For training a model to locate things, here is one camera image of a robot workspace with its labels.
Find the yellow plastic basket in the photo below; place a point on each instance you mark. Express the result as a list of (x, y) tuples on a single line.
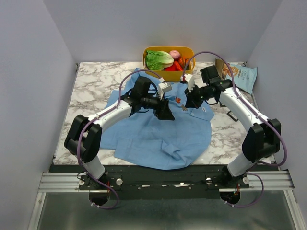
[(173, 76)]

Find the blue shirt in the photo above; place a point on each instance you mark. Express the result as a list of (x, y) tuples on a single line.
[(144, 140)]

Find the blue chip bag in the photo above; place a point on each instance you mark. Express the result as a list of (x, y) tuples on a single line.
[(244, 77)]

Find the red pepper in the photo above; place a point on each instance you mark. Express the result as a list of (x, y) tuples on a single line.
[(174, 67)]

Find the green lettuce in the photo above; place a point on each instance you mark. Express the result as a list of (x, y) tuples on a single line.
[(158, 60)]

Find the black display box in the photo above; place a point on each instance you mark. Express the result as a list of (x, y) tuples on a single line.
[(234, 118)]

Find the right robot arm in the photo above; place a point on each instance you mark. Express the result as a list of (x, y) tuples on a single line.
[(262, 139)]

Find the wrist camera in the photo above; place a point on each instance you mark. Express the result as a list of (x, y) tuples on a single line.
[(189, 80), (163, 88)]

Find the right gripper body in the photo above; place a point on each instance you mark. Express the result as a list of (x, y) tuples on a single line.
[(193, 95)]

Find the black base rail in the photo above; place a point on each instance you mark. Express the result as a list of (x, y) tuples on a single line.
[(130, 182)]

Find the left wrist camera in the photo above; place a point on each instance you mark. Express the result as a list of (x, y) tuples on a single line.
[(163, 88)]

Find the red leaf brooch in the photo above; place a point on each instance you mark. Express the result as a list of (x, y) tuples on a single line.
[(177, 99)]

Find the red onion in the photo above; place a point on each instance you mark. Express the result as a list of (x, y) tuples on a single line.
[(175, 54)]

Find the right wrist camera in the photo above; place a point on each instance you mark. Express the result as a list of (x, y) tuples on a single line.
[(189, 80)]

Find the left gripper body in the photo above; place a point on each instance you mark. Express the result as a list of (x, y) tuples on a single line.
[(153, 103)]

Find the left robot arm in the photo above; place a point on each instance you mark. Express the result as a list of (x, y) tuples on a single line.
[(84, 136)]

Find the orange carrots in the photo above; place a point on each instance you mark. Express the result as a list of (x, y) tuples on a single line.
[(183, 61)]

